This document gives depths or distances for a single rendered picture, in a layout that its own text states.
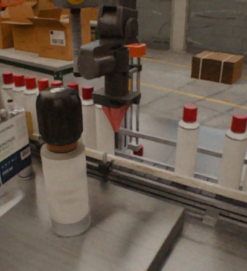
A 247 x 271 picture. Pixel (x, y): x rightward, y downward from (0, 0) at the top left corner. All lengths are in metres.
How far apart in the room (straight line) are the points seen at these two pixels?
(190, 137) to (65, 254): 0.38
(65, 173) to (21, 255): 0.19
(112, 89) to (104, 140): 0.21
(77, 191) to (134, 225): 0.16
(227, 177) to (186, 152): 0.11
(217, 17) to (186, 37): 0.73
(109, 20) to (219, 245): 0.54
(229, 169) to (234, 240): 0.16
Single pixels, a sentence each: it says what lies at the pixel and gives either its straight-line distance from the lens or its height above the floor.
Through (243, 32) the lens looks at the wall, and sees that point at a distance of 6.32.
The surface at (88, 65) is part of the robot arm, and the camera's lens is 0.67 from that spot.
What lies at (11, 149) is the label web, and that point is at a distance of 0.80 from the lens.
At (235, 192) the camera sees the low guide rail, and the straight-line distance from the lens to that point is 0.79.
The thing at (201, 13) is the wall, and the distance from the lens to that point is 6.60.
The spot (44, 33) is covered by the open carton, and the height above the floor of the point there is 0.97.
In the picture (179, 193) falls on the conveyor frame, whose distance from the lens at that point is 0.82.
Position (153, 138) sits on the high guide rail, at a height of 0.96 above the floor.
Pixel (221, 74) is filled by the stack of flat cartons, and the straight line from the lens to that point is 4.81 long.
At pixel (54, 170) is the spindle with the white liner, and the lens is 0.60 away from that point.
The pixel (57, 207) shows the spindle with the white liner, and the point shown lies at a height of 0.95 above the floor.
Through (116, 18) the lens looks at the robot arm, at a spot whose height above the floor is 1.28.
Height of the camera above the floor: 1.35
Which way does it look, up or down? 26 degrees down
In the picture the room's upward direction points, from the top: straight up
